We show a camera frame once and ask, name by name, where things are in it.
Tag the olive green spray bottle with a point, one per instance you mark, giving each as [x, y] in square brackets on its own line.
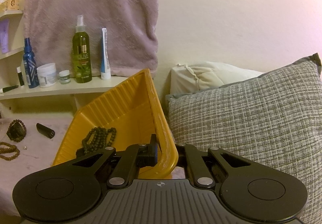
[82, 58]

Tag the white lip balm stick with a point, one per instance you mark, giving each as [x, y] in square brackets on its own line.
[20, 76]

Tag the tan printed box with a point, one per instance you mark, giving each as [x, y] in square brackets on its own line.
[12, 5]

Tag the pink hanging towel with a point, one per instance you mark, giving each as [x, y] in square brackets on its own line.
[93, 0]

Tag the black case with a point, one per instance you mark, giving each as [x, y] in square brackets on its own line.
[45, 130]

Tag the orange plastic tray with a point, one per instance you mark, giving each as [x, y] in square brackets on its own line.
[120, 110]

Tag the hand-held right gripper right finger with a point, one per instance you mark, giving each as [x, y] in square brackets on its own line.
[182, 149]

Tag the white cream jar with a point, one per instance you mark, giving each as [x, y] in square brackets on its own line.
[46, 75]

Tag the dark green tube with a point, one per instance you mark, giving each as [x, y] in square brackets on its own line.
[8, 88]

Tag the purple tube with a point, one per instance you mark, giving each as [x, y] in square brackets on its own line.
[4, 35]

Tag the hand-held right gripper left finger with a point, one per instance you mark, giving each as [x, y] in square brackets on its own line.
[154, 151]

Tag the blue spray bottle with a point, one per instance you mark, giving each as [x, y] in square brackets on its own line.
[29, 68]

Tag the pink fleece blanket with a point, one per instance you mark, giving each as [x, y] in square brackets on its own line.
[37, 151]

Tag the white pillow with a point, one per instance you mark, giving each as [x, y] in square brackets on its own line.
[213, 75]

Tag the small green salve jar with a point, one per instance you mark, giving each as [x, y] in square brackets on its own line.
[64, 77]

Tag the blue and white tube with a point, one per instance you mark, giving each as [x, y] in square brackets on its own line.
[105, 58]

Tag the grey woven pillow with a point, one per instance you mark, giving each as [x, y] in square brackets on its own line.
[251, 118]

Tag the cream wooden shelf unit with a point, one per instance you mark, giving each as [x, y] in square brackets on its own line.
[63, 89]

